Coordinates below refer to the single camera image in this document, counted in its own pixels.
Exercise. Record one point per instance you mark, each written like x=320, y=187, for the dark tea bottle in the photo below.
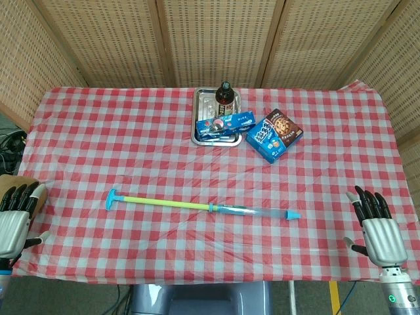
x=224, y=98

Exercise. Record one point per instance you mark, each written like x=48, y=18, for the red white checkered tablecloth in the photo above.
x=131, y=147

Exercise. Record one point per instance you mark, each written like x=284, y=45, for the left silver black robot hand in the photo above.
x=13, y=226

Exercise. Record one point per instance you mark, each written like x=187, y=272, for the rectangular metal tray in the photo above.
x=205, y=101

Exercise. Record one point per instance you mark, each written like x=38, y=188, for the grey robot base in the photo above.
x=200, y=300

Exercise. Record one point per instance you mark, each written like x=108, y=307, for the blue brown chocolate cookie box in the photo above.
x=272, y=141

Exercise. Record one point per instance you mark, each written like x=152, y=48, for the long blue cookie box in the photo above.
x=239, y=120

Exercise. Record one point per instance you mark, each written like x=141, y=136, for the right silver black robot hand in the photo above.
x=384, y=239

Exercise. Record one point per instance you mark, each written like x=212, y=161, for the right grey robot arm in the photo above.
x=398, y=295

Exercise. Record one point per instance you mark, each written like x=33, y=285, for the large yellow blue syringe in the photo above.
x=170, y=202

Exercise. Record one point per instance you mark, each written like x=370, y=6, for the bamboo folding screen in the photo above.
x=213, y=39

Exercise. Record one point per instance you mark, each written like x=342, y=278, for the brown padded object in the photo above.
x=19, y=181

